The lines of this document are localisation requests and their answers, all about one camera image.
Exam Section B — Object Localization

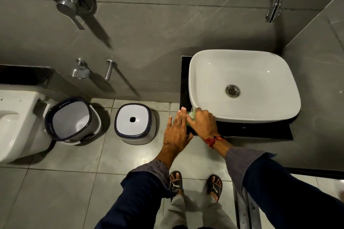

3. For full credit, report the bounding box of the person's left leg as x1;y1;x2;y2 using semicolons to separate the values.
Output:
158;193;190;229

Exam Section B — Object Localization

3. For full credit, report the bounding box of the chrome wall tap stub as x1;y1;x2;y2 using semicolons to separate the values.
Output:
104;59;118;81

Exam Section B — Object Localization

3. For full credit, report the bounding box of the red wrist thread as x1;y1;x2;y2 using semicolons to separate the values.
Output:
203;136;225;149

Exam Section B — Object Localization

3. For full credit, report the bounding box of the black left sandal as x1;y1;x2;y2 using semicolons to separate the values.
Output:
168;170;184;203

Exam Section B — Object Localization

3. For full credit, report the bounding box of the person's right leg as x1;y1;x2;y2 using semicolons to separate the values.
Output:
197;195;238;229

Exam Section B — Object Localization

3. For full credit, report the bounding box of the white bucket navy rim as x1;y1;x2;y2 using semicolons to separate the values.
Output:
44;97;103;146

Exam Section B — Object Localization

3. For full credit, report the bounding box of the white toilet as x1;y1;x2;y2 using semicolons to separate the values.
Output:
0;90;58;164

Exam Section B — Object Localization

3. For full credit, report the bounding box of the person's right forearm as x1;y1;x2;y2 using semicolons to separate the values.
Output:
212;139;344;229

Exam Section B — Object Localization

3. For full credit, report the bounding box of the chrome basin drain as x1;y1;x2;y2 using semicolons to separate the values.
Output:
225;85;241;98

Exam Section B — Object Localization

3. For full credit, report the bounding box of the chrome angle valve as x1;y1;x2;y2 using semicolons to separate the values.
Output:
71;58;91;80

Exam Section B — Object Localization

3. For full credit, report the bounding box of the person's leg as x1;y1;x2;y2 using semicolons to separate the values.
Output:
158;193;190;229
197;195;238;229

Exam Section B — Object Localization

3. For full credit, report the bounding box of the person's left hand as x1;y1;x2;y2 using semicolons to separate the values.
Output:
163;107;194;154

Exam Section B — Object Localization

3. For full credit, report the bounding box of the person's left forearm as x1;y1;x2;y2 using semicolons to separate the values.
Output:
94;144;179;229

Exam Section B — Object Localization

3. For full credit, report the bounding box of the black sandal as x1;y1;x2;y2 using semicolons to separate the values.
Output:
206;174;223;203
168;170;184;203

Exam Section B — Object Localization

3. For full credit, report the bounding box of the white ceramic wash basin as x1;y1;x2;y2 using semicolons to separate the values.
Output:
188;50;301;124

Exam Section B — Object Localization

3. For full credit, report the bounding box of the black right sandal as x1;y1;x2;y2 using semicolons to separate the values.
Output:
206;174;223;203

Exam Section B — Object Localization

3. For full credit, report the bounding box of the white stool navy rim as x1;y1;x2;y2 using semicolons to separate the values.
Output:
114;103;157;145

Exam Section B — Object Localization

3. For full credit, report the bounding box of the black stone counter slab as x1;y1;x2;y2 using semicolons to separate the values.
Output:
179;56;294;141

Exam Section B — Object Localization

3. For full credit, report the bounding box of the green cleaning sponge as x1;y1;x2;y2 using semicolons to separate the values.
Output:
189;107;197;127

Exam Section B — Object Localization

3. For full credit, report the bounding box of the steel door threshold strip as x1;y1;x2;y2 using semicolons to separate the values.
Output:
233;183;263;229

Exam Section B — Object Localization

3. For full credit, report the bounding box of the person's right hand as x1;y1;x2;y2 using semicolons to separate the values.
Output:
186;107;221;141

